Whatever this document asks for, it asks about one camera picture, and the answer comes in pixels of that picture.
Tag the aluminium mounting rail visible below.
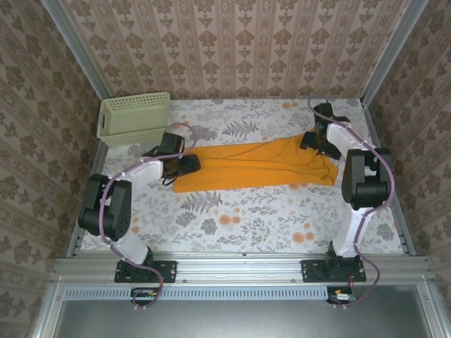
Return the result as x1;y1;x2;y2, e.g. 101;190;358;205
52;251;431;284

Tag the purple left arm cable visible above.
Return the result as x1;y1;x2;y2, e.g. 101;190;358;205
99;121;198;311

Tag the pale green plastic basket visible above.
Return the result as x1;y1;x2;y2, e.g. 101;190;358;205
97;92;173;149

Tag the grey slotted cable duct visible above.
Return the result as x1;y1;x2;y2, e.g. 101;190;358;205
65;285;328;301

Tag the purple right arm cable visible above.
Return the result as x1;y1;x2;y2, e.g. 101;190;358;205
307;97;396;308

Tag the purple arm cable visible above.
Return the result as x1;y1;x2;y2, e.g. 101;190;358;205
99;121;198;311
307;97;396;308

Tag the orange t-shirt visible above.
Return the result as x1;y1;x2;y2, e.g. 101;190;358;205
172;137;339;194

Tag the aluminium side rail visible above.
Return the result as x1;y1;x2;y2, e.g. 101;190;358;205
362;105;416;256
66;140;109;258

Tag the small circuit board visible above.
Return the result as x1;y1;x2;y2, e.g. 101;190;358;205
132;287;158;306
327;287;357;304

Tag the aluminium frame post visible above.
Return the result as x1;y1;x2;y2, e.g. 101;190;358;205
40;0;112;101
359;0;429;106

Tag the floral patterned tablecloth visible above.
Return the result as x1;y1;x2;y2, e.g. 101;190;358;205
80;98;404;254

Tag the grey metal panel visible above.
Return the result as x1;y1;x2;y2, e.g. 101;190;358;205
33;284;436;338

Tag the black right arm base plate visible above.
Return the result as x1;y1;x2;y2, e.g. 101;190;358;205
301;259;367;283

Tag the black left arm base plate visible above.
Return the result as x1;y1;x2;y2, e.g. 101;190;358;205
114;259;177;284

